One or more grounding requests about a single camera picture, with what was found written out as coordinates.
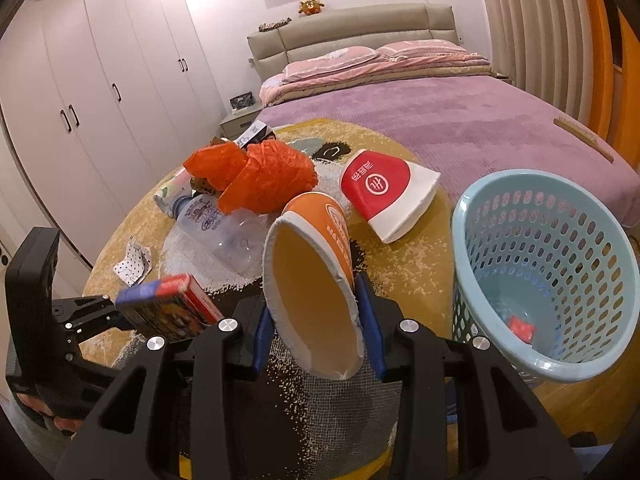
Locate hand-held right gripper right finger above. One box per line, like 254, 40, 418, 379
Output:
354, 274, 583, 480

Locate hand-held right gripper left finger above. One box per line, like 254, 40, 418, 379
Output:
59, 296, 275, 480

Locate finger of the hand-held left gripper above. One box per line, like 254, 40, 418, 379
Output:
51, 294, 126, 333

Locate orange paper cup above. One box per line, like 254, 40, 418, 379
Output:
262, 191, 367, 381

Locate red blue card box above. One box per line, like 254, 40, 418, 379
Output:
115, 273, 226, 345

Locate clear plastic bottle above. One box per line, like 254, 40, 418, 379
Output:
175, 195, 271, 276

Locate red white paper cup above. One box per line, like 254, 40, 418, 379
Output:
340, 150, 442, 244

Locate light blue plastic basket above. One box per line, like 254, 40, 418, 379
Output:
451, 170, 640, 385

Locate polka dot paper scrap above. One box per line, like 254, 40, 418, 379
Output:
114, 236, 152, 287

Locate round yellow plush rug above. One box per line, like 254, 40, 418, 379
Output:
80, 119, 501, 480

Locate small white green bottle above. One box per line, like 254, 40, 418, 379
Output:
152, 167, 193, 218

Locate small red wrapper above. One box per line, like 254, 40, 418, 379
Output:
509, 312, 536, 346

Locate brown patterned wrapper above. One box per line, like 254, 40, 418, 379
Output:
189, 175, 221, 197

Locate orange plastic bag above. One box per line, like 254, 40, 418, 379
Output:
183, 141, 319, 216

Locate white wardrobe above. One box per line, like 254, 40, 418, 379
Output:
0, 0, 226, 301

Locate bed with purple cover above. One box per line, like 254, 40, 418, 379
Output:
255, 74, 640, 241

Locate pink folded quilt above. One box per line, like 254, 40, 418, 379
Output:
259, 52, 493, 107

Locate pink pillow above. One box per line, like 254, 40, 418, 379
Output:
375, 40, 468, 61
282, 46, 378, 83

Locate wooden brush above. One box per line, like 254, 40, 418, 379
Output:
553, 116, 615, 163

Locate beige upholstered headboard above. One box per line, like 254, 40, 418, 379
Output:
247, 3, 460, 93

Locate beige pleated curtain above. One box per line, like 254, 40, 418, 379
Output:
472, 0, 601, 131

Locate orange window frame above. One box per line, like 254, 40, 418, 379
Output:
580, 0, 640, 171

